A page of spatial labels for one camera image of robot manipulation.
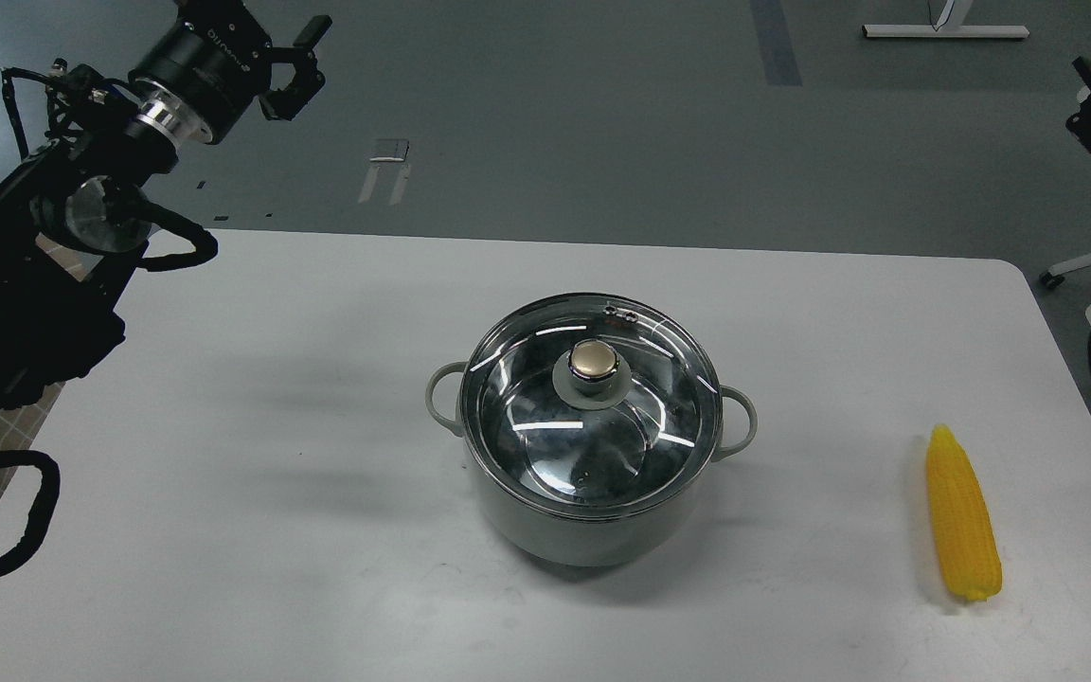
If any white desk leg base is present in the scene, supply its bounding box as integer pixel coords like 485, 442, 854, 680
861, 1, 1030, 41

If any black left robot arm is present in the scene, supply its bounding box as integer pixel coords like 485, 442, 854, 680
0, 1, 332, 578

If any white wheeled stand leg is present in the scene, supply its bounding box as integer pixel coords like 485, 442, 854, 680
1038, 252, 1091, 290

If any glass pot lid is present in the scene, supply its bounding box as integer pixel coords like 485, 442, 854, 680
457, 294, 724, 519

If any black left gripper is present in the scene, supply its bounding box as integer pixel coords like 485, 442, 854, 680
127, 1, 333, 144

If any yellow corn cob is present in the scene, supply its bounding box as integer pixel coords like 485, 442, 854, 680
923, 423, 1004, 601

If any grey stainless steel pot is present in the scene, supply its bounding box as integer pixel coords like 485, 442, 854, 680
425, 294, 759, 569

